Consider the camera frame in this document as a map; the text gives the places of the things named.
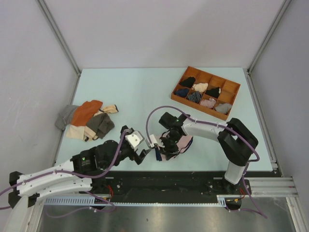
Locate grey rolled underwear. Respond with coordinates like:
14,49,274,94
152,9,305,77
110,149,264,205
214,103,232,115

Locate olive brown underwear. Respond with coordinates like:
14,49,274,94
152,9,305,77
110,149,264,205
84,113,115,140

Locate purple cable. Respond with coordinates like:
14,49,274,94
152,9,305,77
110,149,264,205
0,129,128,218
146,105,268,219

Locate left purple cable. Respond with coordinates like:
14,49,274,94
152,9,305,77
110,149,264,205
0,129,128,218

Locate pink underwear navy trim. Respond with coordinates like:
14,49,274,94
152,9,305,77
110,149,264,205
155,135,193,161

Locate grey striped underwear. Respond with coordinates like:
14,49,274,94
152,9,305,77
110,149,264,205
55,104,79,131

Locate peach underwear dark trim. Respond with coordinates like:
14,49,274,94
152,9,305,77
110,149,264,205
94,104,119,116

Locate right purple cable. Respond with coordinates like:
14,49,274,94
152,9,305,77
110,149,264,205
146,105,268,219

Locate pale pink rolled underwear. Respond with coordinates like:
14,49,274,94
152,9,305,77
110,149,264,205
200,98,216,109

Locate white cable duct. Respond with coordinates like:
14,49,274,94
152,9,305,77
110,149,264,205
44,195,243,207

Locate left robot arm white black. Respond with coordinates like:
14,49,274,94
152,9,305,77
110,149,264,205
8,126,150,208

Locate striped navy rolled underwear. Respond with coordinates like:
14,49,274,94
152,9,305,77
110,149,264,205
186,91,203,104

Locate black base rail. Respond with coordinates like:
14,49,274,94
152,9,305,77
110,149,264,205
79,169,282,196

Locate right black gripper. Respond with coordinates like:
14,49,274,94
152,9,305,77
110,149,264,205
156,131,183,160

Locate cream rolled underwear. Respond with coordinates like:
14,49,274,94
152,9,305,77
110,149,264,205
192,83,209,93

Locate black white rolled underwear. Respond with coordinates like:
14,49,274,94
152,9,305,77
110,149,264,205
205,87,221,99

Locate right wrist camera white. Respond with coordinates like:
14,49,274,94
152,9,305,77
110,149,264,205
148,134,161,148

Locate orange underwear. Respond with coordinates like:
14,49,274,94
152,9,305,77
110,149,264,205
70,100,103,127

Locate wooden compartment tray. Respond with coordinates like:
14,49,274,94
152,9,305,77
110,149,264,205
171,66,240,120

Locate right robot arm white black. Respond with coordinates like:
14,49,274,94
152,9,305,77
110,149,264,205
152,112,258,194

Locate cream beige underwear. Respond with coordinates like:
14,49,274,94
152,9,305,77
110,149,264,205
66,125,98,142

